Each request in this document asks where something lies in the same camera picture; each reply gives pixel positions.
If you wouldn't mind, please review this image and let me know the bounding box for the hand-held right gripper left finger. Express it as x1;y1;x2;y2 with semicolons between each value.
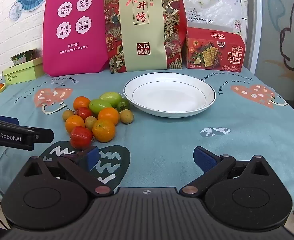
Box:
20;145;115;197

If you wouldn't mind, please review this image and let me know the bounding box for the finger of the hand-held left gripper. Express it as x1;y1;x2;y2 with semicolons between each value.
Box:
0;114;20;126
33;129;54;143

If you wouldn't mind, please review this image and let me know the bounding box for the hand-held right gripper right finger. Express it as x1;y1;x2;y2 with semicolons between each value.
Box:
179;146;276;197

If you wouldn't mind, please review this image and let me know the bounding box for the red wax apple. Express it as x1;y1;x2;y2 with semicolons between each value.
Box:
76;107;94;120
70;126;93;150

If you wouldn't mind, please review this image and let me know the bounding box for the orange tangerine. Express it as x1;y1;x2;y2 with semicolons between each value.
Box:
92;119;116;143
97;107;119;126
65;115;85;134
73;96;91;111

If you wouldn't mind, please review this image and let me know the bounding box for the yellow-brown longan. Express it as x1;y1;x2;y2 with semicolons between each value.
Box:
84;116;97;131
62;109;75;122
119;109;134;124

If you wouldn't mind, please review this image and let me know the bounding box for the green oval tomato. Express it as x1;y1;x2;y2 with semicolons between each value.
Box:
89;99;113;114

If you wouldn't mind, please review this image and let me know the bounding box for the small dark green tomato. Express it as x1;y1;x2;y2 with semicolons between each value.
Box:
116;99;131;112

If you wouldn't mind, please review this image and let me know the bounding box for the large green apple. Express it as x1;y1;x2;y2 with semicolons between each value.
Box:
99;92;122;108

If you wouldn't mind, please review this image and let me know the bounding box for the white plate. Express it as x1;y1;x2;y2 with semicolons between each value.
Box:
123;72;216;118

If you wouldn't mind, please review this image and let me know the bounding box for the teal printed tablecloth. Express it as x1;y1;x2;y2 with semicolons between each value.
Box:
0;66;294;205

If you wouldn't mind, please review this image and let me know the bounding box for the light green box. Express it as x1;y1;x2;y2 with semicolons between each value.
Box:
2;56;44;85

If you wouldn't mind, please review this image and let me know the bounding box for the green patterned bowl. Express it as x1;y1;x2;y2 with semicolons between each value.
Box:
10;49;43;65

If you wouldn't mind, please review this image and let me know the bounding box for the pink tote bag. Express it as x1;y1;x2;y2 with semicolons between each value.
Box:
43;0;109;77

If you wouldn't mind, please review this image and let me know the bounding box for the red cracker box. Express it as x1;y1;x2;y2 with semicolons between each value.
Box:
182;27;246;72

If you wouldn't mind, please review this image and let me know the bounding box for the small blue paper fan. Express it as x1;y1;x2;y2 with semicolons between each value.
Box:
9;4;24;21

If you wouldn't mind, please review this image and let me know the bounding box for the illustrated gift box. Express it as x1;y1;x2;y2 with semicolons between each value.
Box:
102;0;187;74

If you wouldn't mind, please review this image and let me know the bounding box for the white floral plastic bag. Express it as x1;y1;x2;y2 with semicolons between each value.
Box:
178;0;248;34

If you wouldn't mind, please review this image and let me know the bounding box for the grey metal frame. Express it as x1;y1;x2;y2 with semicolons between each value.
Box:
246;0;260;73

